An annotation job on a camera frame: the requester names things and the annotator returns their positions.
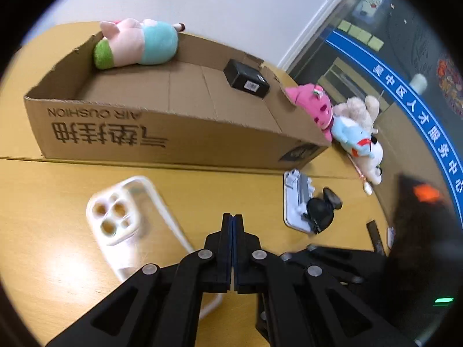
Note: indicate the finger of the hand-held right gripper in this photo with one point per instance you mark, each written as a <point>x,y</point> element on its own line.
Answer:
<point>340,273</point>
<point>343,255</point>

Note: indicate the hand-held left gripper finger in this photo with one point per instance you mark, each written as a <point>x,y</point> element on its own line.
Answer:
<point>237,249</point>
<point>228,249</point>

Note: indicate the clear white phone case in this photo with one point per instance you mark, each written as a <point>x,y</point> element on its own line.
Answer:
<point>123,256</point>

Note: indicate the brown cardboard box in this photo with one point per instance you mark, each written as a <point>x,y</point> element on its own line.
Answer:
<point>144,90</point>

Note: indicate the small white card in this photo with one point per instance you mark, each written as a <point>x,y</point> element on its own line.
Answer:
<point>390,236</point>

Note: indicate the black flat bar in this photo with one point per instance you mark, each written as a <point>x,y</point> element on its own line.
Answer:
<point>374,238</point>

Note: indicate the thin pink pen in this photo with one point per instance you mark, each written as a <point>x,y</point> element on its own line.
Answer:
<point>367,187</point>

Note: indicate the white spotted dog plush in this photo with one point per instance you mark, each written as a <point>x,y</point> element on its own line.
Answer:
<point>374,159</point>

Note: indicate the light blue plush toy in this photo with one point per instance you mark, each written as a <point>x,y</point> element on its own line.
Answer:
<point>347,133</point>

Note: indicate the beige bear plush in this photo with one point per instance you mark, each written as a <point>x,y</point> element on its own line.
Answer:
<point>356,110</point>

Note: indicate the blue curved window banner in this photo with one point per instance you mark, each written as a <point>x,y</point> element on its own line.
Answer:
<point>398,97</point>

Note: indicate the pink cat plush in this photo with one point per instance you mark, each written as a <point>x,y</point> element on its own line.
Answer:
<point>311,104</point>

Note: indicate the white cylindrical cup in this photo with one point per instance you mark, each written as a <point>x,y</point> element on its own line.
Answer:
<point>419,83</point>

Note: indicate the red round window decoration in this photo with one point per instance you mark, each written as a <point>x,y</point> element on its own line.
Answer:
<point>450,83</point>

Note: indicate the small black box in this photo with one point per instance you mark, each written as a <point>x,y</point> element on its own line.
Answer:
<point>246,77</point>

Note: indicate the wooden desk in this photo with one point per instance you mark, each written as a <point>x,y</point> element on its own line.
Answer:
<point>54,206</point>

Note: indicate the yellow sticky note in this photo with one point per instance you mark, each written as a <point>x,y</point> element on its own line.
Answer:
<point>376,44</point>
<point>356,32</point>
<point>366,38</point>
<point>345,26</point>

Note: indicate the pink pig plush blue dress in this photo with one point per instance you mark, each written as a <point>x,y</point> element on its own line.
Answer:
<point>134,43</point>

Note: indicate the white phone holder black mount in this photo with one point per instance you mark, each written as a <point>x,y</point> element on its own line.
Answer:
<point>293,206</point>

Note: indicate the cartoon wall poster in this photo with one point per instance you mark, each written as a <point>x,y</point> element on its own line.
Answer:
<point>372,1</point>

